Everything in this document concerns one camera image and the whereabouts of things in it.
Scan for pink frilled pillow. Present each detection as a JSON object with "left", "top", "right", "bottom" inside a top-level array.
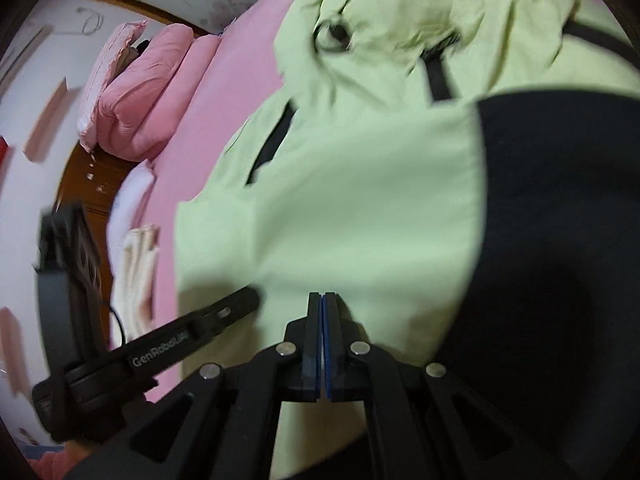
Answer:
[{"left": 76, "top": 20, "right": 151, "bottom": 153}]

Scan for black cable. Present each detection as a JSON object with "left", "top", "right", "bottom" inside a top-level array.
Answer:
[{"left": 107, "top": 305, "right": 128, "bottom": 348}]

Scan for folded cream clothes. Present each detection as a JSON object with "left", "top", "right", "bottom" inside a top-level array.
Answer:
[{"left": 112, "top": 225, "right": 161, "bottom": 346}]

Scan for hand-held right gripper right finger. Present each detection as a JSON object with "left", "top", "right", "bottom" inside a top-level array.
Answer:
[{"left": 324, "top": 291, "right": 581, "bottom": 480}]

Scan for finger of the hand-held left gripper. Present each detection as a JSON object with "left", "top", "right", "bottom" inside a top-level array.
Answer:
[{"left": 187, "top": 286, "right": 262, "bottom": 341}]

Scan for light green and black jacket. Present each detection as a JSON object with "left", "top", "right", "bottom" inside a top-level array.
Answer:
[{"left": 174, "top": 0, "right": 640, "bottom": 480}]

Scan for pink cloth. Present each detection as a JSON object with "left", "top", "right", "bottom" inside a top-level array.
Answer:
[{"left": 27, "top": 447, "right": 96, "bottom": 480}]

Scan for folded pink quilt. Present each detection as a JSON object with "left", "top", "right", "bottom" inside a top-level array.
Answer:
[{"left": 97, "top": 24, "right": 221, "bottom": 161}]

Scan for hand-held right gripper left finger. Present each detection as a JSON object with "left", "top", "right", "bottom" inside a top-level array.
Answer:
[{"left": 65, "top": 291, "right": 325, "bottom": 480}]

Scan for brown wooden headboard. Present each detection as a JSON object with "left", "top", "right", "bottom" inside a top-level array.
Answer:
[{"left": 52, "top": 140, "right": 131, "bottom": 241}]

